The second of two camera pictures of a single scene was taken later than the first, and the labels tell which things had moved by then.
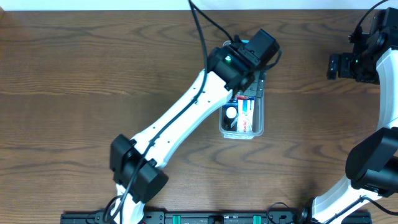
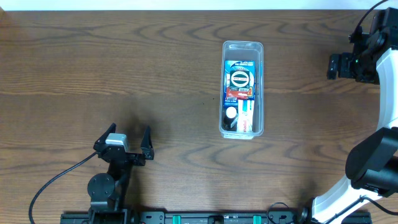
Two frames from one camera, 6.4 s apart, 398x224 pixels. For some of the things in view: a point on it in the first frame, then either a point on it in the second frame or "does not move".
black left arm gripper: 257,84 to 128,157
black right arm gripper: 334,66 does not move
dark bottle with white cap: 228,118 does not move
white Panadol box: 245,114 does not move
